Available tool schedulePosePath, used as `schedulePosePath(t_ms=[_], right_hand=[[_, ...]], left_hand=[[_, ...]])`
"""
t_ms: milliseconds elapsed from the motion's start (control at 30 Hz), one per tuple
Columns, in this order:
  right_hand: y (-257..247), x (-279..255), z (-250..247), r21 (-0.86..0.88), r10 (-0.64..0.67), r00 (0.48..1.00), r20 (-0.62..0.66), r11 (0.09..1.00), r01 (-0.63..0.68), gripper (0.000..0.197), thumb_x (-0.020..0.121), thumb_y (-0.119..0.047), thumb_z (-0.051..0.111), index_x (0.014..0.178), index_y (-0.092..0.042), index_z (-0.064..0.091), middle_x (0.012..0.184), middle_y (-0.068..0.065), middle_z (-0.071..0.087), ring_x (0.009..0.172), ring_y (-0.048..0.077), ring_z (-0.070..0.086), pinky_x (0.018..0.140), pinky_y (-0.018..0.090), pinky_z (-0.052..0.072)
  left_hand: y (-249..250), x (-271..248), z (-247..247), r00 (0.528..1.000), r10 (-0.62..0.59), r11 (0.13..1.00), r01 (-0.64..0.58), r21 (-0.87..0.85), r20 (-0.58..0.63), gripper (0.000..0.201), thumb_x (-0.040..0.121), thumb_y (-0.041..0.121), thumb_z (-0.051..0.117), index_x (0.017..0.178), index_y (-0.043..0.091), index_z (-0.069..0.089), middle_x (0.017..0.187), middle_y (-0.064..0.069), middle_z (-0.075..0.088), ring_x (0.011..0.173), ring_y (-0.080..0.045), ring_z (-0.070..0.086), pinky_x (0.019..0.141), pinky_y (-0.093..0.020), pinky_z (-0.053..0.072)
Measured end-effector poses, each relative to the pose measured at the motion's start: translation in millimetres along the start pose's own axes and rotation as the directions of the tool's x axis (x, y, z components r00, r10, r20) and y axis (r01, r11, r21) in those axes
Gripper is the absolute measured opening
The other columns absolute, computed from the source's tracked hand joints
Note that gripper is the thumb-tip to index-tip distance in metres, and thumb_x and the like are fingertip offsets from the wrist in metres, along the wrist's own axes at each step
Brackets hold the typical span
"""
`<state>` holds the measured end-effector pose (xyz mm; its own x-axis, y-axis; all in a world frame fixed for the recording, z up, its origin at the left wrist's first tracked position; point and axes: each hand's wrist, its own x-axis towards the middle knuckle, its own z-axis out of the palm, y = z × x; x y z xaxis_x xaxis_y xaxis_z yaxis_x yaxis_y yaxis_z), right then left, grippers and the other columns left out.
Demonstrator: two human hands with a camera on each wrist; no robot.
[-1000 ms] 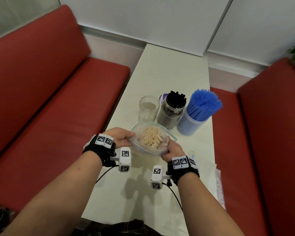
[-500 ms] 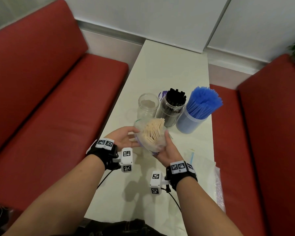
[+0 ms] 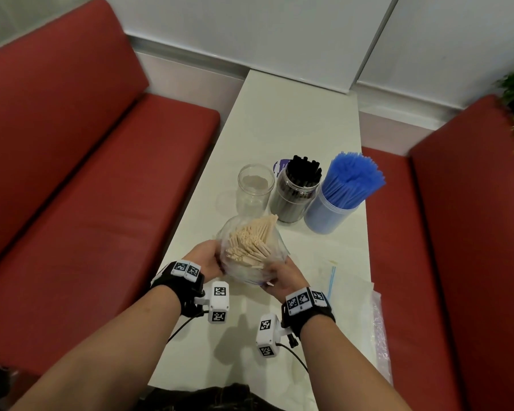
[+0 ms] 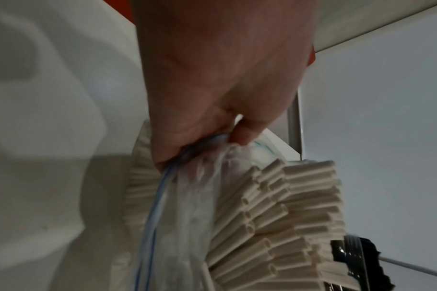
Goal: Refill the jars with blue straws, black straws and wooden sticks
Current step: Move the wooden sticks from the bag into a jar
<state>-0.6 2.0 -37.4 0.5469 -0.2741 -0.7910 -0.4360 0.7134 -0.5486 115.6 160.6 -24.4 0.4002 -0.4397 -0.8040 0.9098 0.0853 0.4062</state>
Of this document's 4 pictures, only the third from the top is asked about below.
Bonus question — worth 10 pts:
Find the person's right hand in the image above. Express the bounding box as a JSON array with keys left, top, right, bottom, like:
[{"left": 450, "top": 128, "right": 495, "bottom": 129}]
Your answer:
[{"left": 260, "top": 255, "right": 310, "bottom": 304}]

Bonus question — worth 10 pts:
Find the person's left hand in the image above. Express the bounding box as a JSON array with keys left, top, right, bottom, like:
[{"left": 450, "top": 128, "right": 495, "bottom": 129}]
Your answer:
[{"left": 183, "top": 239, "right": 224, "bottom": 283}]

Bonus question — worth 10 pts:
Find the clear bag with white strips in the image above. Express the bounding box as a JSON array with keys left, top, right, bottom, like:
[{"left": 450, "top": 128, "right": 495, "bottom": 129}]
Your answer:
[{"left": 312, "top": 252, "right": 376, "bottom": 326}]

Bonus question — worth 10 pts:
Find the frosted plastic jar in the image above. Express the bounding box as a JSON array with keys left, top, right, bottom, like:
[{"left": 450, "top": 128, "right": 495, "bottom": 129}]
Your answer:
[{"left": 304, "top": 183, "right": 367, "bottom": 235}]

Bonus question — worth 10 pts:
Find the clear glass jar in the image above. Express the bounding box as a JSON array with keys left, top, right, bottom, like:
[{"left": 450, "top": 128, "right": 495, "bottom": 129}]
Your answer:
[
  {"left": 268, "top": 155, "right": 323, "bottom": 224},
  {"left": 236, "top": 163, "right": 276, "bottom": 219}
]

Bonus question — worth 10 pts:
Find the clear plastic bag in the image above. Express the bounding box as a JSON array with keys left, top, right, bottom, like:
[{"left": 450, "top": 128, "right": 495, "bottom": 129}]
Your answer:
[{"left": 370, "top": 291, "right": 395, "bottom": 386}]

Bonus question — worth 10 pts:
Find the small bunch of black straws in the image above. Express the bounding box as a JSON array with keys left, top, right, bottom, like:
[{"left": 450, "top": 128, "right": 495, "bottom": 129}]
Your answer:
[{"left": 286, "top": 155, "right": 323, "bottom": 189}]

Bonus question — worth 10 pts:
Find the small bunch of blue straws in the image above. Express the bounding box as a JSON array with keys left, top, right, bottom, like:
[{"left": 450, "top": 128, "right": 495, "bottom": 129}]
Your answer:
[{"left": 321, "top": 151, "right": 386, "bottom": 209}]

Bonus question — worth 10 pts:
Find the person's right forearm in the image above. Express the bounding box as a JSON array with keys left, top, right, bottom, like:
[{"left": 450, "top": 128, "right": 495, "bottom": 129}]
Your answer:
[{"left": 299, "top": 315, "right": 412, "bottom": 411}]

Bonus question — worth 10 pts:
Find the person's left forearm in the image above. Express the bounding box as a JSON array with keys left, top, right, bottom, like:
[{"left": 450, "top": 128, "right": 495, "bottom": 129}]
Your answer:
[{"left": 10, "top": 285, "right": 183, "bottom": 411}]

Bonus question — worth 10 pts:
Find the person's dark clothing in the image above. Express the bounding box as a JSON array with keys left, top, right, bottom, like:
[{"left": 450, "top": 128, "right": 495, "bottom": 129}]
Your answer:
[{"left": 136, "top": 382, "right": 283, "bottom": 411}]

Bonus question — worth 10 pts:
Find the black left wristband with markers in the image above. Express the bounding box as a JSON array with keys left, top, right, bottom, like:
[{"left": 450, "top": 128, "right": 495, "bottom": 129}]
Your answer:
[{"left": 150, "top": 260, "right": 206, "bottom": 318}]

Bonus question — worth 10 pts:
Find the black wristband with markers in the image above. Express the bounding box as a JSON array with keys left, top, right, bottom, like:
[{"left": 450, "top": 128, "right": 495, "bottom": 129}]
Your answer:
[
  {"left": 281, "top": 286, "right": 336, "bottom": 339},
  {"left": 150, "top": 260, "right": 206, "bottom": 318}
]

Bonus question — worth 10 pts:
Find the black right wristband with markers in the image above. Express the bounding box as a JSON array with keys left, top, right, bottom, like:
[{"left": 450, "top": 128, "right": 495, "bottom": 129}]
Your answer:
[{"left": 281, "top": 286, "right": 336, "bottom": 339}]

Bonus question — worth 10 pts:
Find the red sofa beside plant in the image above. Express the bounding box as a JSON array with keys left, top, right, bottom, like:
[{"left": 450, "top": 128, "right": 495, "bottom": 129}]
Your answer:
[{"left": 362, "top": 94, "right": 514, "bottom": 411}]

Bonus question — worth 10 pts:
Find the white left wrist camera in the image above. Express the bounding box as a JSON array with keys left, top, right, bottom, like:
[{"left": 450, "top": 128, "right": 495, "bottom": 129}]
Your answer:
[{"left": 195, "top": 281, "right": 231, "bottom": 325}]

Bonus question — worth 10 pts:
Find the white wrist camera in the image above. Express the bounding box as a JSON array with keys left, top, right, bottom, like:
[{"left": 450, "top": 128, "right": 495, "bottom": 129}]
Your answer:
[
  {"left": 256, "top": 313, "right": 299, "bottom": 359},
  {"left": 195, "top": 281, "right": 231, "bottom": 325}
]

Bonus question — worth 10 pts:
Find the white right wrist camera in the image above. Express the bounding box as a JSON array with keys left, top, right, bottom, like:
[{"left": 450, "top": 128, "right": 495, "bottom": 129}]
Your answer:
[{"left": 256, "top": 313, "right": 299, "bottom": 359}]

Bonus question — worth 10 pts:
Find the black left camera cable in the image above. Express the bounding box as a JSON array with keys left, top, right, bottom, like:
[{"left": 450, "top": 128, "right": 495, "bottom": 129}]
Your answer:
[{"left": 167, "top": 311, "right": 210, "bottom": 344}]

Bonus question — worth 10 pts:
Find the black camera cable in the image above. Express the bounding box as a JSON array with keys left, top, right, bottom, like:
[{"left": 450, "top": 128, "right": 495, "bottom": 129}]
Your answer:
[
  {"left": 276, "top": 342, "right": 309, "bottom": 373},
  {"left": 167, "top": 311, "right": 210, "bottom": 344}
]

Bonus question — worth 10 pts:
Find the black right camera cable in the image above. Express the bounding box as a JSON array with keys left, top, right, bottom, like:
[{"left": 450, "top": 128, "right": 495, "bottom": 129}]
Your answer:
[{"left": 276, "top": 342, "right": 309, "bottom": 373}]

